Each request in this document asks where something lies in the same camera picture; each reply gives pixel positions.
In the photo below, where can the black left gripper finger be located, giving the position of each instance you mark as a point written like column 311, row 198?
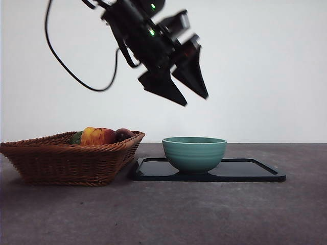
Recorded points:
column 194, row 76
column 163, row 86

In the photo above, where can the teal ribbed bowl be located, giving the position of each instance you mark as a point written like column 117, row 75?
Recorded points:
column 194, row 155

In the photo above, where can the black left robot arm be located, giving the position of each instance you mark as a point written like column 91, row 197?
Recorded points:
column 143, row 38

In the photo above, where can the dark red plum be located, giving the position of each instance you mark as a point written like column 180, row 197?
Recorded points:
column 124, row 134

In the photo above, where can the red yellow apple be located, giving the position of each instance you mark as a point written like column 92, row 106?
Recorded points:
column 97, row 136

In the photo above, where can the green fruit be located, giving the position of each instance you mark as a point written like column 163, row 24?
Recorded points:
column 76, row 137

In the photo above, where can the black rectangular tray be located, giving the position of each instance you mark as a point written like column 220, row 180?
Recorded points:
column 242, row 173

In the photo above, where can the brown wicker basket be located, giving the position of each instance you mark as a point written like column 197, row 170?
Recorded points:
column 64, row 166

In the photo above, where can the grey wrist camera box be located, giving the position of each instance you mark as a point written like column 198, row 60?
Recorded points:
column 176, row 21

